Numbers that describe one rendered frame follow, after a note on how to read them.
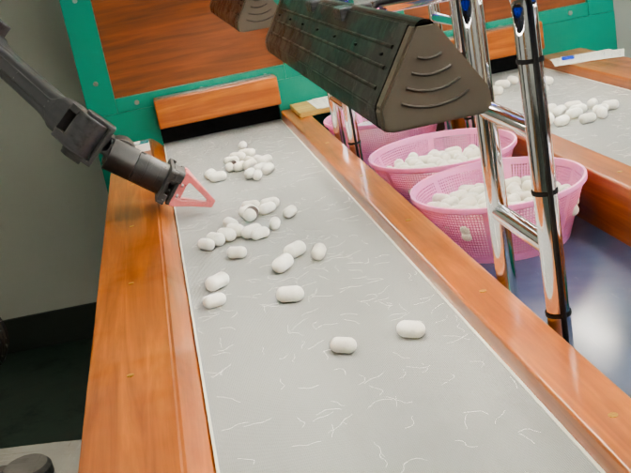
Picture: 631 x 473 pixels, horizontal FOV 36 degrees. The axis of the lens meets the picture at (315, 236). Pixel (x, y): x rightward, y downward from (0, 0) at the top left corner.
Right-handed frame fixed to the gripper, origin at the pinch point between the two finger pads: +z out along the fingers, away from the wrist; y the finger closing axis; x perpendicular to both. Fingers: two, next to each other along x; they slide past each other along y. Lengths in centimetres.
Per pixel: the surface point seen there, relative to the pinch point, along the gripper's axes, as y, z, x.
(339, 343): -72, 7, -6
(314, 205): -11.8, 14.0, -9.3
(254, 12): -6.9, -9.1, -32.8
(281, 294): -53, 4, -3
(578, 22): 71, 76, -71
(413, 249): -51, 18, -16
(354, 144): 14.9, 22.8, -19.9
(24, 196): 151, -27, 53
